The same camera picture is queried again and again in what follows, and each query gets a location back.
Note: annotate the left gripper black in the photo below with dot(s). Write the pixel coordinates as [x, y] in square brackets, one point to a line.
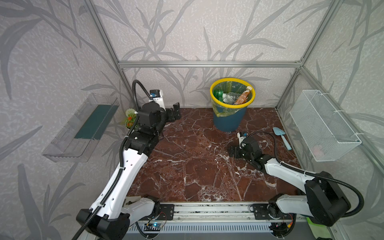
[170, 113]

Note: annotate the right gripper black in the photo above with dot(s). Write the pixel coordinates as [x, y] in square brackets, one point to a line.
[238, 150]

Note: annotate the brown Nescafe coffee bottle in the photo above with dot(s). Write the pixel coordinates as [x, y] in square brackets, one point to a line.
[244, 96]

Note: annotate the clear unlabelled plastic bottle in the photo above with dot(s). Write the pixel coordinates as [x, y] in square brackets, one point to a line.
[230, 98]

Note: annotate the crushed green plastic bottle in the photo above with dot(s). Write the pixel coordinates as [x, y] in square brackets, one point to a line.
[219, 95]

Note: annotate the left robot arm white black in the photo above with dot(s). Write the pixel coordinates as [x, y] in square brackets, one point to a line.
[107, 218]

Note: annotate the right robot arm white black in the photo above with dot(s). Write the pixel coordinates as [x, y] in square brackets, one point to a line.
[322, 200]

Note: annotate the blue bin with yellow rim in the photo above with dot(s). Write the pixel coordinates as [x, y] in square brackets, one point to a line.
[231, 123]

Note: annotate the yellow-green plastic bin liner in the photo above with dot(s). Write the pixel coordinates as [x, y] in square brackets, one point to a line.
[222, 110]

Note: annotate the white pot with artificial plant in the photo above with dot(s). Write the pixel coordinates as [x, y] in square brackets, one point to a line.
[131, 115]

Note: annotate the light blue garden trowel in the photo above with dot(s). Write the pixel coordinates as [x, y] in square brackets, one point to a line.
[281, 133]

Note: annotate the black green work glove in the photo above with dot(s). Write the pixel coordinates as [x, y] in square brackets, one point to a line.
[320, 232]

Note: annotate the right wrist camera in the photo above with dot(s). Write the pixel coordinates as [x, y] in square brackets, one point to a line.
[241, 137]

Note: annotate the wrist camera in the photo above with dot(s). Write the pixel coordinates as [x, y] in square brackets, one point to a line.
[157, 97]
[241, 137]

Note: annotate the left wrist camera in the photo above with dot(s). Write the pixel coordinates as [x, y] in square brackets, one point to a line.
[157, 97]

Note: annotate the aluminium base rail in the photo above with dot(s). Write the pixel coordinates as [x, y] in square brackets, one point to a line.
[211, 212]

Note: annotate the white wire mesh basket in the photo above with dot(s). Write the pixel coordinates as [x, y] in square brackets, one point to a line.
[325, 131]

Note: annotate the clear acrylic wall shelf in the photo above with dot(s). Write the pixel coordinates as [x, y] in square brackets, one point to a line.
[79, 137]

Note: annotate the right circuit board with wires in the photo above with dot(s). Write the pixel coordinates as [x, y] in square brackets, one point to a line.
[282, 229]

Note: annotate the circuit board with wires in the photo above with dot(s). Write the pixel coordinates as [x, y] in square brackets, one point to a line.
[282, 229]
[156, 224]

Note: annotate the left circuit board with wires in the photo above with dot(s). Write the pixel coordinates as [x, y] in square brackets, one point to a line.
[156, 224]

